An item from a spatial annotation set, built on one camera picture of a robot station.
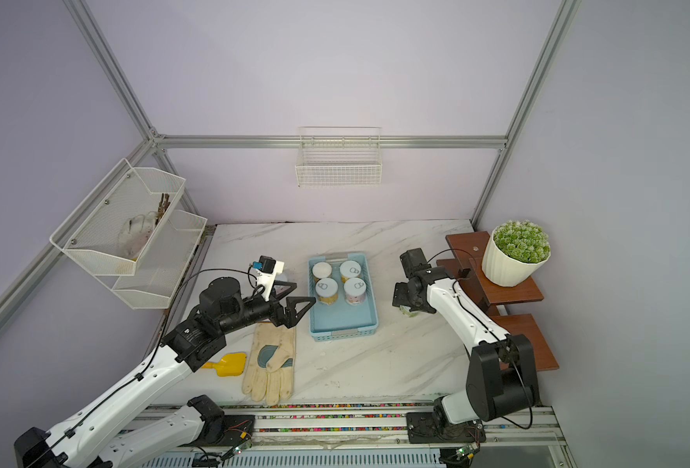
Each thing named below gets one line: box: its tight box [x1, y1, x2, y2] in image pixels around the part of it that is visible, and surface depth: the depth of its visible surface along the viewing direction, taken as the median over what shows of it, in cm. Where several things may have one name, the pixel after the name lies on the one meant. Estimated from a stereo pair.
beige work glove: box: [241, 321, 297, 407], surface depth 85 cm
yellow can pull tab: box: [339, 259, 362, 284], surface depth 102 cm
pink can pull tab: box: [343, 276, 367, 307], surface depth 97 cm
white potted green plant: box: [481, 219, 551, 288], surface depth 69 cm
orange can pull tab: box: [314, 276, 340, 306], surface depth 97 cm
